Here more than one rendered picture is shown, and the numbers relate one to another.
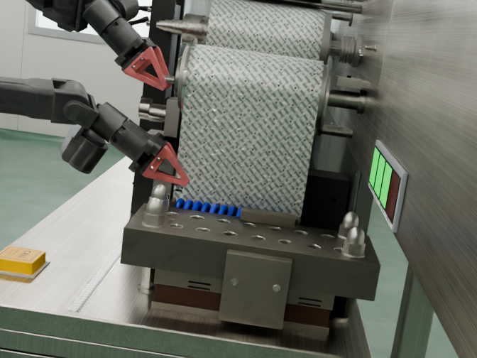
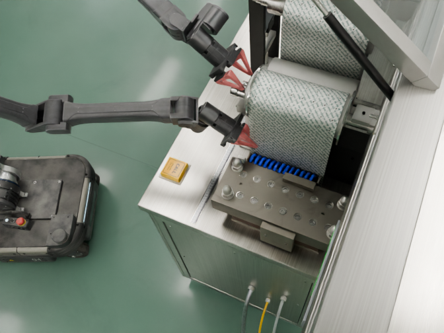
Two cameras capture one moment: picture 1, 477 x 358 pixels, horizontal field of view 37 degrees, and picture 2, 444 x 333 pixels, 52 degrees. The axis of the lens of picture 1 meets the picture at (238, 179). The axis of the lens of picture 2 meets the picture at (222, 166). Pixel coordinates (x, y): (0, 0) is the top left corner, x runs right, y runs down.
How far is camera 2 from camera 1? 1.06 m
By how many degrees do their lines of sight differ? 53
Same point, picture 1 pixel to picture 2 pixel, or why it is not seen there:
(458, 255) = not seen: outside the picture
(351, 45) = not seen: hidden behind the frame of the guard
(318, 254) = (310, 235)
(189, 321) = (247, 235)
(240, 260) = (267, 230)
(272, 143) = (304, 145)
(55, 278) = (190, 184)
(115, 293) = not seen: hidden behind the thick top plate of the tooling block
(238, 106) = (281, 126)
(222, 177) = (276, 150)
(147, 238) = (222, 205)
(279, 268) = (287, 238)
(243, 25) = (308, 24)
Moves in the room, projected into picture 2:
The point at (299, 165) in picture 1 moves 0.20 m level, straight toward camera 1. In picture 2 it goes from (322, 157) to (294, 217)
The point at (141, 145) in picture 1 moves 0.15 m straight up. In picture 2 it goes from (226, 133) to (222, 102)
